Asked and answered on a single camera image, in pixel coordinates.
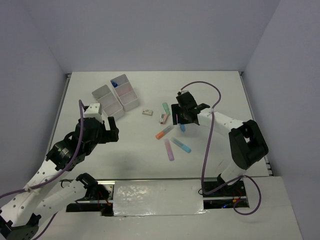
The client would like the green transparent case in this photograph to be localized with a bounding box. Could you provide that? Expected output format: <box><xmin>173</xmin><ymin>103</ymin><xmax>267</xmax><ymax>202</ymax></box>
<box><xmin>162</xmin><ymin>102</ymin><xmax>171</xmax><ymax>115</ymax></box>

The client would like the pink white mini stapler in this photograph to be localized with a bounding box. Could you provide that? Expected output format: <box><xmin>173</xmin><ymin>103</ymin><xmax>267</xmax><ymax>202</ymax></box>
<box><xmin>159</xmin><ymin>113</ymin><xmax>169</xmax><ymax>125</ymax></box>

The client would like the blue transparent case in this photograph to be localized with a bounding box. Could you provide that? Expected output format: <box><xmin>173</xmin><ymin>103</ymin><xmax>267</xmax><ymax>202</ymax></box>
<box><xmin>179</xmin><ymin>124</ymin><xmax>186</xmax><ymax>133</ymax></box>

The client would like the staples box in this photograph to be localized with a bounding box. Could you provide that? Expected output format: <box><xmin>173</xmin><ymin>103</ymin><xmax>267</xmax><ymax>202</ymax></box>
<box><xmin>142</xmin><ymin>108</ymin><xmax>153</xmax><ymax>116</ymax></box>

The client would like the orange grey highlighter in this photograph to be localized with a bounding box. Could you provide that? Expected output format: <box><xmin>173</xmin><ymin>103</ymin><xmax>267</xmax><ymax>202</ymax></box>
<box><xmin>155</xmin><ymin>124</ymin><xmax>174</xmax><ymax>140</ymax></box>

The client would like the light blue highlighter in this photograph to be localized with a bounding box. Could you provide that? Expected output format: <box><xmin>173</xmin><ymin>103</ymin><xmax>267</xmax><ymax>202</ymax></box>
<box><xmin>170</xmin><ymin>137</ymin><xmax>192</xmax><ymax>154</ymax></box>

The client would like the clear bottle blue cap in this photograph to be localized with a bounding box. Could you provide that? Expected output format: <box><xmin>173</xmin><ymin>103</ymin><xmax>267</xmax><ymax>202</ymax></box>
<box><xmin>110</xmin><ymin>80</ymin><xmax>119</xmax><ymax>88</ymax></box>

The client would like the purple pink highlighter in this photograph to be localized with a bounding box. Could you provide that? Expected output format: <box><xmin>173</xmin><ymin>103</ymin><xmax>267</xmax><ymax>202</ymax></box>
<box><xmin>164</xmin><ymin>138</ymin><xmax>175</xmax><ymax>161</ymax></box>

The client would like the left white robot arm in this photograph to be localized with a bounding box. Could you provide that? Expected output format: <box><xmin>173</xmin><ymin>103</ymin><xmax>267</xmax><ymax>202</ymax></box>
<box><xmin>0</xmin><ymin>117</ymin><xmax>119</xmax><ymax>240</ymax></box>

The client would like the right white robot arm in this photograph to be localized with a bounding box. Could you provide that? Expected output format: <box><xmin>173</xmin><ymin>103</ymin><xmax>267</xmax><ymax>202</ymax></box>
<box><xmin>171</xmin><ymin>91</ymin><xmax>269</xmax><ymax>196</ymax></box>

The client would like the left white divided container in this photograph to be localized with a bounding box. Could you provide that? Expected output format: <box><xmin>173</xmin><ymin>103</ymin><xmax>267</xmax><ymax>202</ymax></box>
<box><xmin>91</xmin><ymin>84</ymin><xmax>125</xmax><ymax>121</ymax></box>

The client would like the white divided container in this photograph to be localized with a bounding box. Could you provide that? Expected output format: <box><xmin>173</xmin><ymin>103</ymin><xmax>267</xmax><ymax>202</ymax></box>
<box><xmin>110</xmin><ymin>74</ymin><xmax>139</xmax><ymax>112</ymax></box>
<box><xmin>91</xmin><ymin>84</ymin><xmax>125</xmax><ymax>121</ymax></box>

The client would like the right white divided container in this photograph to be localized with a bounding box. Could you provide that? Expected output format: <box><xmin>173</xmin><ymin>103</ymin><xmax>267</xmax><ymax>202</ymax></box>
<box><xmin>110</xmin><ymin>74</ymin><xmax>139</xmax><ymax>112</ymax></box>

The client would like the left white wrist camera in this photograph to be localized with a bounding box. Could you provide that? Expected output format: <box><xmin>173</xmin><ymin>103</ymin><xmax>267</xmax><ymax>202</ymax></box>
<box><xmin>84</xmin><ymin>102</ymin><xmax>103</xmax><ymax>123</ymax></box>

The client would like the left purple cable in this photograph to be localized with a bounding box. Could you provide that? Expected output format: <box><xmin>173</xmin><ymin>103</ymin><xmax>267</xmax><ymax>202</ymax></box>
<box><xmin>0</xmin><ymin>99</ymin><xmax>87</xmax><ymax>235</ymax></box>

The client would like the purple cable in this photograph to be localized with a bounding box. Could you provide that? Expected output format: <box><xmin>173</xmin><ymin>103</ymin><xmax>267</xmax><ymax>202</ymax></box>
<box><xmin>180</xmin><ymin>81</ymin><xmax>262</xmax><ymax>216</ymax></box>
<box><xmin>0</xmin><ymin>99</ymin><xmax>87</xmax><ymax>235</ymax></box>

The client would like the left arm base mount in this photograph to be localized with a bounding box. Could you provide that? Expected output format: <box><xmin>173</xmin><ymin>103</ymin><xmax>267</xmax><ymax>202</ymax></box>
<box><xmin>66</xmin><ymin>173</ymin><xmax>115</xmax><ymax>217</ymax></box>

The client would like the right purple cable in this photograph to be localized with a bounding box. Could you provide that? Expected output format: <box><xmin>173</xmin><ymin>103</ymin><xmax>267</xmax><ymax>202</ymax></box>
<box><xmin>180</xmin><ymin>81</ymin><xmax>262</xmax><ymax>216</ymax></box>

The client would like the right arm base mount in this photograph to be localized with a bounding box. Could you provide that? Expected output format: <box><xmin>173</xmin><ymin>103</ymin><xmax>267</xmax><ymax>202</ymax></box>
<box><xmin>198</xmin><ymin>180</ymin><xmax>249</xmax><ymax>210</ymax></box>

